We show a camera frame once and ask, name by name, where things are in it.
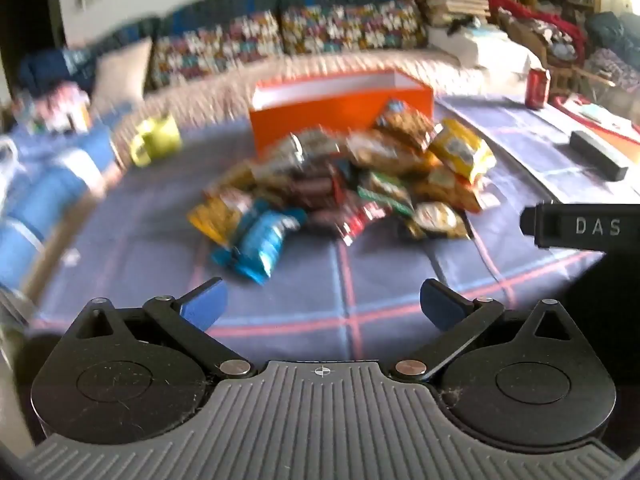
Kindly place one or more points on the red drink can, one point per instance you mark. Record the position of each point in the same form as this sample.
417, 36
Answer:
537, 89

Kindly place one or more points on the pink plastic bag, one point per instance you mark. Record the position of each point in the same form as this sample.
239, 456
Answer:
47, 105

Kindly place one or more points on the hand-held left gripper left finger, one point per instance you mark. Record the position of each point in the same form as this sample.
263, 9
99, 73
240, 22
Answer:
202, 302

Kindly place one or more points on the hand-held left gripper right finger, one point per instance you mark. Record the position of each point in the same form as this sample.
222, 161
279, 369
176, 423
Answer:
440, 305

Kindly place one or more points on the green mug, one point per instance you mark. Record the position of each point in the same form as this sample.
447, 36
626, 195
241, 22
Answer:
156, 139

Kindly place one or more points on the black rectangular case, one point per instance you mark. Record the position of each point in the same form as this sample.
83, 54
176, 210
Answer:
599, 155

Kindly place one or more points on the pile of snack packets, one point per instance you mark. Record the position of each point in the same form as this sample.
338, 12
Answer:
350, 180

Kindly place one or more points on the wide floral cushion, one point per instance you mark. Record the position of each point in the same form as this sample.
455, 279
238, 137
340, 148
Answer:
350, 25

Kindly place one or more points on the orange cardboard box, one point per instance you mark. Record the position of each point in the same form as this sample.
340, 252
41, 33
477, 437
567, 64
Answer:
345, 105

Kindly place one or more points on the stack of books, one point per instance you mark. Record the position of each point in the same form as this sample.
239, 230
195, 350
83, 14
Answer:
457, 10

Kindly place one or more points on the red-edged white mat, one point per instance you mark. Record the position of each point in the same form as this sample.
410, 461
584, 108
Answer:
600, 115

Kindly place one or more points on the dark blue sofa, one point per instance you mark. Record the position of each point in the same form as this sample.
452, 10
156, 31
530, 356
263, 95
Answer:
225, 10

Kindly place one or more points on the white cloth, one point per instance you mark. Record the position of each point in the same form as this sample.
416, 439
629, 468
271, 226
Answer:
475, 45

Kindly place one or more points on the beige pillow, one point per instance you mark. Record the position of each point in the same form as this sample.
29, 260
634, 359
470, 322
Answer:
122, 72

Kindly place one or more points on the red cloth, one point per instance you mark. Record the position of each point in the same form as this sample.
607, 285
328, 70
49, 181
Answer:
550, 20

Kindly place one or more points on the quilted pink sofa cover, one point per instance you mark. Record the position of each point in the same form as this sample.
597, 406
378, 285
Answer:
310, 67

